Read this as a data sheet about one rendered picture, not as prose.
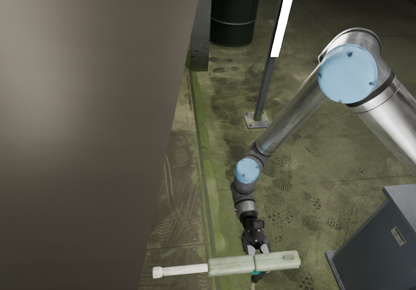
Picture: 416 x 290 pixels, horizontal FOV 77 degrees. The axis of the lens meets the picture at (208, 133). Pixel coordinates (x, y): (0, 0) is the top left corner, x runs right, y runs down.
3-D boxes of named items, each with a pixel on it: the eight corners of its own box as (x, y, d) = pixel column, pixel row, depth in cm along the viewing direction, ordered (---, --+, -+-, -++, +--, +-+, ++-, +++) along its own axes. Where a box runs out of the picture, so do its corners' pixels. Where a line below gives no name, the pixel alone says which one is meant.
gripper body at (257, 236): (262, 251, 100) (255, 222, 108) (267, 241, 94) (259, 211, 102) (242, 253, 99) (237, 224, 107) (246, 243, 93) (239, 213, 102)
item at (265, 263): (283, 269, 104) (299, 246, 87) (286, 282, 100) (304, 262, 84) (159, 282, 99) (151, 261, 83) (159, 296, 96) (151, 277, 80)
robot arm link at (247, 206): (258, 199, 105) (234, 201, 104) (261, 210, 102) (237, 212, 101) (254, 211, 111) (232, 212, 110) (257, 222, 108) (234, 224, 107)
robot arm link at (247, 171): (243, 150, 106) (240, 169, 115) (231, 170, 99) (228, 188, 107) (265, 159, 103) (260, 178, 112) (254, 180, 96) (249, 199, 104)
